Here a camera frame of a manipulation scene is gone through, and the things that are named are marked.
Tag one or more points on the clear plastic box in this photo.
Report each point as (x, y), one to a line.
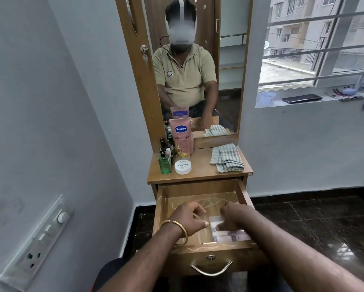
(230, 236)

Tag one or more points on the white plastic cup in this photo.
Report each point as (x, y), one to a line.
(267, 99)

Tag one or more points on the person's left forearm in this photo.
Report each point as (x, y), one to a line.
(145, 261)

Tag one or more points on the wooden drawer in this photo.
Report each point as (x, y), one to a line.
(176, 255)

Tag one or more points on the pink lotion tube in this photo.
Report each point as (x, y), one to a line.
(182, 138)

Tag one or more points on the black phone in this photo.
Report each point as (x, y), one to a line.
(302, 98)

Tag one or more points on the white wall switchboard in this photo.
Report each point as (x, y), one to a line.
(36, 246)

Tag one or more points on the wooden dressing table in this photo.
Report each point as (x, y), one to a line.
(200, 167)

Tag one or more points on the person's right thumb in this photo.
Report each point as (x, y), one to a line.
(223, 226)

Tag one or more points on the dark dropper bottle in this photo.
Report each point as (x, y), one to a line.
(170, 142)
(162, 145)

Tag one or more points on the white round jar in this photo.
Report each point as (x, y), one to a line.
(183, 167)

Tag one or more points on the person's right hand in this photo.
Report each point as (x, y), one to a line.
(238, 214)

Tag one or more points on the key in cabinet lock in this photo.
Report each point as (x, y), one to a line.
(144, 53)

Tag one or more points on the small white bottle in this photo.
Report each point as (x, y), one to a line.
(168, 155)

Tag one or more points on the person's left thumb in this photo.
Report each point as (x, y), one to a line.
(203, 225)

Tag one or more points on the person's left hand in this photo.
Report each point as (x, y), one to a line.
(186, 217)

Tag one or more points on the person's right forearm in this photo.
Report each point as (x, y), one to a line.
(297, 258)

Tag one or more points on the green glass bottle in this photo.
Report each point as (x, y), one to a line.
(165, 165)

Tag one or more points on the checked folded cloth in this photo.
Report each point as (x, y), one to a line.
(227, 158)

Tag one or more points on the gold bangle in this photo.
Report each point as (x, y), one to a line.
(184, 232)

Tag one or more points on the metal window grille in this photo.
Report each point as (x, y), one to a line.
(321, 51)

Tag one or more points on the mirror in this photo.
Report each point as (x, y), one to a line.
(230, 57)

